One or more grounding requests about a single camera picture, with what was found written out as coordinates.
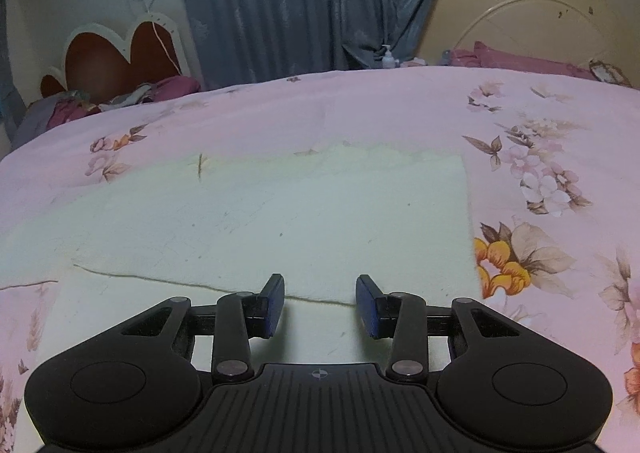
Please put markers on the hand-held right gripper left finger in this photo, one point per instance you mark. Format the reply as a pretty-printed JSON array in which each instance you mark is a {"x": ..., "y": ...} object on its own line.
[{"x": 274, "y": 307}]

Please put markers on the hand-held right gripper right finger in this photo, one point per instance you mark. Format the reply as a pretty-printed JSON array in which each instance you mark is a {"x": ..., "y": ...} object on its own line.
[{"x": 365, "y": 307}]

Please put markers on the white knit cloth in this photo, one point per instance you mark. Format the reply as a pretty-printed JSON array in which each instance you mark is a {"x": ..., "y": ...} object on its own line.
[{"x": 300, "y": 213}]

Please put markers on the pile of crumpled clothes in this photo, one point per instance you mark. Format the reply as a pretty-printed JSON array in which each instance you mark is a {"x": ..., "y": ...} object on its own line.
[{"x": 165, "y": 88}]

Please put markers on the pink floral bedsheet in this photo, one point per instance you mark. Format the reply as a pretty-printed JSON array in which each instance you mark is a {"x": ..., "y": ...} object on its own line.
[{"x": 350, "y": 108}]

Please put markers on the white pump bottle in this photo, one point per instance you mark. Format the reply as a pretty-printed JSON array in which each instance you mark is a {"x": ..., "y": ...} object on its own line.
[{"x": 388, "y": 60}]

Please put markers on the pink pillow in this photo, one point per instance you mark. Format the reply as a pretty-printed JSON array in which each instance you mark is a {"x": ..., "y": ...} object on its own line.
[{"x": 525, "y": 62}]

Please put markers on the heart-shaped red headboard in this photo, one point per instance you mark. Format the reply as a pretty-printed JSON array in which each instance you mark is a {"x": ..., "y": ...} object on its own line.
[{"x": 95, "y": 68}]

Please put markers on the cream round headboard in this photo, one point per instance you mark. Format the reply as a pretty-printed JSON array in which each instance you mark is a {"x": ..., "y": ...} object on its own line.
[{"x": 530, "y": 23}]

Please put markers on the patterned pillow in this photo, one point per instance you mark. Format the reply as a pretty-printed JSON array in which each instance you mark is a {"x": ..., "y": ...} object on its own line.
[{"x": 610, "y": 73}]

